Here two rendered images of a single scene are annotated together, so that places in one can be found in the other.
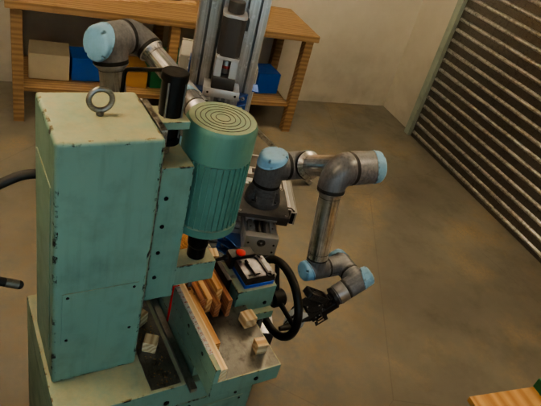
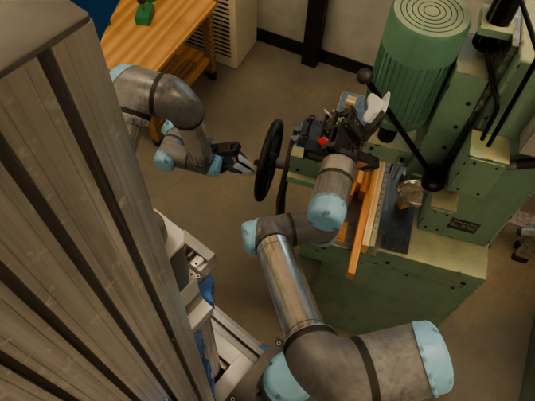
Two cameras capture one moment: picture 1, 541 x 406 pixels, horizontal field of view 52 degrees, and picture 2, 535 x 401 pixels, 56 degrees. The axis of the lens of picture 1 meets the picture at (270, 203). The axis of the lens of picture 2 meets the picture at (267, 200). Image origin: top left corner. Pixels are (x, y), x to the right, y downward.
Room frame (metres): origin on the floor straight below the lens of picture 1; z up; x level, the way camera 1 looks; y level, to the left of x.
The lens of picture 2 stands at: (2.03, 0.67, 2.22)
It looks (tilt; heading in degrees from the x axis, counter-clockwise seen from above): 59 degrees down; 230
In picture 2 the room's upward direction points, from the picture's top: 4 degrees clockwise
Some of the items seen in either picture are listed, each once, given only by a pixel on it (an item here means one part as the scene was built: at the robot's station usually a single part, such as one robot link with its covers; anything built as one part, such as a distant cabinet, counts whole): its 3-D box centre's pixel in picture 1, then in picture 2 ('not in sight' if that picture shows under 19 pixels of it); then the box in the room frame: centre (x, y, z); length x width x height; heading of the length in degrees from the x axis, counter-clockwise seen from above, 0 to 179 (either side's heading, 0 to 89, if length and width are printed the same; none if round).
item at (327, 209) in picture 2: (190, 101); (329, 201); (1.58, 0.33, 1.33); 0.11 x 0.08 x 0.09; 37
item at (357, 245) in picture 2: (177, 273); (369, 188); (1.25, 0.21, 0.92); 0.60 x 0.02 x 0.04; 37
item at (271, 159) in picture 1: (272, 166); not in sight; (1.93, 0.03, 0.98); 0.13 x 0.12 x 0.14; 126
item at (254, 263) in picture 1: (249, 265); (316, 138); (1.30, 0.01, 0.99); 0.13 x 0.11 x 0.06; 37
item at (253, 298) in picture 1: (245, 283); (314, 151); (1.29, 0.01, 0.91); 0.15 x 0.14 x 0.09; 37
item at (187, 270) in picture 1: (186, 267); (388, 148); (1.17, 0.18, 1.03); 0.14 x 0.07 x 0.09; 127
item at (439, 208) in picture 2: not in sight; (438, 207); (1.20, 0.41, 1.02); 0.09 x 0.07 x 0.12; 37
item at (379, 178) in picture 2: (182, 294); (381, 166); (1.17, 0.18, 0.92); 0.60 x 0.02 x 0.05; 37
